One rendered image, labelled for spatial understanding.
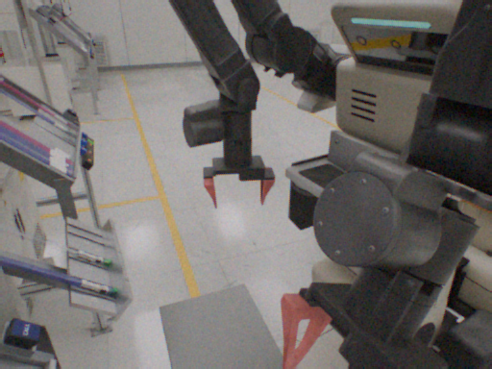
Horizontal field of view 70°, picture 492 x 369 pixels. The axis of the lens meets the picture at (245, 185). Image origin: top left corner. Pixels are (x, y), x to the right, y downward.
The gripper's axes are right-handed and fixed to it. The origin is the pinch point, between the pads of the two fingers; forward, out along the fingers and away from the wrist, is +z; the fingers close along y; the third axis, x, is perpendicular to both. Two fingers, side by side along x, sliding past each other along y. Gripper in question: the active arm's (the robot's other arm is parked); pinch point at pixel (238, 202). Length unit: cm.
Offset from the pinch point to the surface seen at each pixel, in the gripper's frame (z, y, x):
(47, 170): 14, -62, 55
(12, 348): 14.2, -40.9, -19.5
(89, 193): 60, -77, 125
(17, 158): 8, -69, 53
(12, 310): 23, -52, -1
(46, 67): 27, -190, 389
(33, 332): 14.1, -38.6, -16.7
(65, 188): 20, -57, 52
